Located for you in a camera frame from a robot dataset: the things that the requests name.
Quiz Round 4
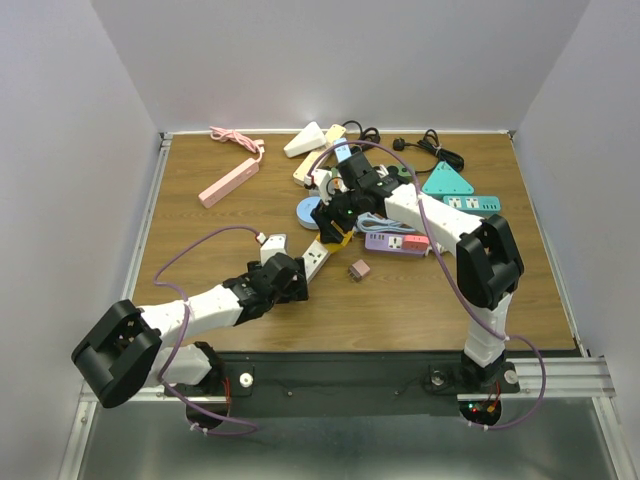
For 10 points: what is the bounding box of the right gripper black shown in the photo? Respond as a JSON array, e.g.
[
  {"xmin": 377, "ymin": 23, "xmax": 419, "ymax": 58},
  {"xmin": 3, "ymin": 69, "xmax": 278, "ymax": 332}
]
[{"xmin": 310, "ymin": 183, "xmax": 364, "ymax": 244}]

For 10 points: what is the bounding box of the yellow cube socket adapter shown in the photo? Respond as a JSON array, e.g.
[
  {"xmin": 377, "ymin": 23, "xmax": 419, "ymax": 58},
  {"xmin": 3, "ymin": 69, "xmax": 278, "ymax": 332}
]
[{"xmin": 316, "ymin": 225, "xmax": 354, "ymax": 252}]

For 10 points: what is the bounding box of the white usb power strip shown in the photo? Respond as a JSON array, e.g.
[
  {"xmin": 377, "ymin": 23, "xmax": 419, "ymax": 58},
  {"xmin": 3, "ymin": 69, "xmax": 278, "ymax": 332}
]
[{"xmin": 302, "ymin": 240, "xmax": 330, "ymax": 283}]

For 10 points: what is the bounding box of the small pink plug adapter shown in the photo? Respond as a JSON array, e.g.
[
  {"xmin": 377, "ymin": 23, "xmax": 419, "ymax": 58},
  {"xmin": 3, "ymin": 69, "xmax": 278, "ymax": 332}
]
[{"xmin": 348, "ymin": 259, "xmax": 371, "ymax": 282}]

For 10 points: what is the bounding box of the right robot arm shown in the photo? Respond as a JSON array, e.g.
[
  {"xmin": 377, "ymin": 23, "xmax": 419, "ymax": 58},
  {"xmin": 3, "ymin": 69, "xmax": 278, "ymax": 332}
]
[{"xmin": 304, "ymin": 152, "xmax": 524, "ymax": 390}]

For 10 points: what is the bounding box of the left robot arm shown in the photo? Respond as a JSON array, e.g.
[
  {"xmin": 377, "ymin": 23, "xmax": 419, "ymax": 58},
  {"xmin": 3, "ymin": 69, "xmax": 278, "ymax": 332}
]
[{"xmin": 71, "ymin": 252, "xmax": 309, "ymax": 408}]

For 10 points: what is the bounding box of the round light blue socket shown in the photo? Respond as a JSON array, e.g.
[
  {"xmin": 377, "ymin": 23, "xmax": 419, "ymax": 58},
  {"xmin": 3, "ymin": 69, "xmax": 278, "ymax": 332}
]
[{"xmin": 296, "ymin": 196, "xmax": 321, "ymax": 230}]

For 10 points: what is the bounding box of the purple pink power strip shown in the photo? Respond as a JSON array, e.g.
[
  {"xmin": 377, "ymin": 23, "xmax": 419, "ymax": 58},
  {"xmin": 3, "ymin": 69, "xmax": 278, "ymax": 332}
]
[{"xmin": 365, "ymin": 232, "xmax": 431, "ymax": 257}]

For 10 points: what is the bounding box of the light blue power strip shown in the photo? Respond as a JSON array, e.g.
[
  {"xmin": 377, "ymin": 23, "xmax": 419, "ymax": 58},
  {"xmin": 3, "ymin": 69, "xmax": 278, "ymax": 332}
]
[{"xmin": 333, "ymin": 138, "xmax": 352, "ymax": 163}]

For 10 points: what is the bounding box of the dark green power strip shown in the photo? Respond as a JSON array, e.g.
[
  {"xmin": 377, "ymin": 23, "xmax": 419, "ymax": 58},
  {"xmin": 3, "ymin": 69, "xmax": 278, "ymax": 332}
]
[{"xmin": 386, "ymin": 165, "xmax": 413, "ymax": 182}]

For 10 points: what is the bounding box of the white triangular power strip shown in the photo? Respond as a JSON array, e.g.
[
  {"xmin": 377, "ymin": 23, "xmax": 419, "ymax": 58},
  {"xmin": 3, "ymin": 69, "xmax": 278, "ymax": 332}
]
[{"xmin": 284, "ymin": 121, "xmax": 326, "ymax": 158}]

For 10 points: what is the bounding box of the beige wooden power strip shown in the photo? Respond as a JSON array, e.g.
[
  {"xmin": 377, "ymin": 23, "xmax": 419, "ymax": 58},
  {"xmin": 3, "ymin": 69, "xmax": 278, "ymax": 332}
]
[{"xmin": 292, "ymin": 124, "xmax": 346, "ymax": 185}]

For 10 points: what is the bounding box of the teal triangular power strip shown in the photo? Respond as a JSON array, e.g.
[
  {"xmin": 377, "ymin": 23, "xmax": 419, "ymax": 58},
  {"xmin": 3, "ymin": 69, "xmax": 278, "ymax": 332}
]
[{"xmin": 421, "ymin": 161, "xmax": 474, "ymax": 199}]

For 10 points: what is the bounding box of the teal long power strip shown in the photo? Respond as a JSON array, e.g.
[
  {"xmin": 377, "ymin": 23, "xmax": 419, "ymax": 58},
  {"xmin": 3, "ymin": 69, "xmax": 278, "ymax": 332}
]
[{"xmin": 442, "ymin": 195, "xmax": 501, "ymax": 217}]

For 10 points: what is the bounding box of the light blue cable with plug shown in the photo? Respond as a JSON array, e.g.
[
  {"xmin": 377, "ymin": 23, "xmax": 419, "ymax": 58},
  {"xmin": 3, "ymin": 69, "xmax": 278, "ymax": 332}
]
[{"xmin": 355, "ymin": 212, "xmax": 411, "ymax": 234}]

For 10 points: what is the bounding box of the pink coiled cable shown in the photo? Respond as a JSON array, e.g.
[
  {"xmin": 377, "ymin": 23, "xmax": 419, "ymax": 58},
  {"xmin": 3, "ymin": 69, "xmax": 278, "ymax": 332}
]
[{"xmin": 209, "ymin": 126, "xmax": 266, "ymax": 155}]

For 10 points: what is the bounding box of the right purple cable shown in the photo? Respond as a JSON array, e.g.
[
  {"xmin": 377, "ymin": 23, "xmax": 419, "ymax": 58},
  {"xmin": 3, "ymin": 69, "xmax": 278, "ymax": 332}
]
[{"xmin": 307, "ymin": 139, "xmax": 547, "ymax": 432}]

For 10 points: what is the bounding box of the purple cable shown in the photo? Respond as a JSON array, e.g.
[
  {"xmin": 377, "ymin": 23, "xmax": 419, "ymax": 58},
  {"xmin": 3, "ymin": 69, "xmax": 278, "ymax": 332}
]
[
  {"xmin": 307, "ymin": 139, "xmax": 547, "ymax": 432},
  {"xmin": 152, "ymin": 225, "xmax": 261, "ymax": 436}
]

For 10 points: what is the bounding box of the black cable with plug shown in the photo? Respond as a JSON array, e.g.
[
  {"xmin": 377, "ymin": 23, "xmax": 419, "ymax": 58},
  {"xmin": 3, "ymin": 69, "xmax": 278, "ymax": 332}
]
[{"xmin": 393, "ymin": 128, "xmax": 465, "ymax": 171}]

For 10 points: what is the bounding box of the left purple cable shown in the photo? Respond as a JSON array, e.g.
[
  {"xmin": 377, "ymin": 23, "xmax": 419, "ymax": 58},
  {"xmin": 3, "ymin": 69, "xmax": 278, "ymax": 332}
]
[{"xmin": 152, "ymin": 225, "xmax": 261, "ymax": 436}]

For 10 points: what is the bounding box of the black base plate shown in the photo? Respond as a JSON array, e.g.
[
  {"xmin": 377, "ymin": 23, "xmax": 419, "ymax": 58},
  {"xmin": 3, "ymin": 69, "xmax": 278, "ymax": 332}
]
[{"xmin": 176, "ymin": 351, "xmax": 520, "ymax": 418}]

